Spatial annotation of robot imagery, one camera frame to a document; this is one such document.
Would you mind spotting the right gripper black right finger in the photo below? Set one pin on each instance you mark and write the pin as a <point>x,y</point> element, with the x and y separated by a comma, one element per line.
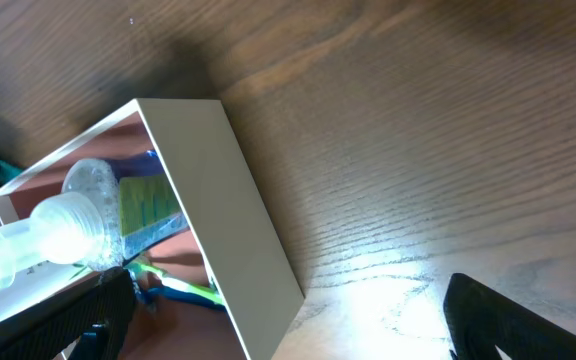
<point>484,324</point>

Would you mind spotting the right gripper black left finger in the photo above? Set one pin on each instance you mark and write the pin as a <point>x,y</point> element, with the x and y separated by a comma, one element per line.
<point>93,315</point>

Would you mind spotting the white tube with gold cap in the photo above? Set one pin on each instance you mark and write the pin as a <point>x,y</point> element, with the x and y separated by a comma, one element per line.
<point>34,284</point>

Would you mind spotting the clear bottle with blue liquid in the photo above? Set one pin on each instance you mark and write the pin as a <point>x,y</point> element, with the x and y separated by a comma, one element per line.
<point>107,213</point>

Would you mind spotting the green and white toothbrush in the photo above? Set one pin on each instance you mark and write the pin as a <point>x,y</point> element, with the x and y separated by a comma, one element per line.
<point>140,267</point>

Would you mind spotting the white box with pink interior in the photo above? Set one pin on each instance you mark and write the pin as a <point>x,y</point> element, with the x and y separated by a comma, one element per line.
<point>229,227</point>

